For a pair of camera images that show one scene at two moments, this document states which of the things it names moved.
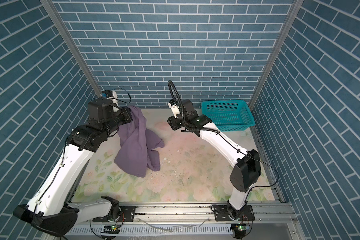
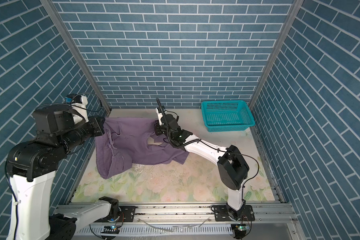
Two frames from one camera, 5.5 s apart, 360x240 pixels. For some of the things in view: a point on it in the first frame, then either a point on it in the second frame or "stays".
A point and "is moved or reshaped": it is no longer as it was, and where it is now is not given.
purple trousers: (140, 146) is moved or reshaped
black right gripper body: (176, 123) -> (159, 130)
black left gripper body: (122, 116) -> (92, 128)
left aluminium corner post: (51, 8) stays
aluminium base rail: (198, 214) stays
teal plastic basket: (228, 115) stays
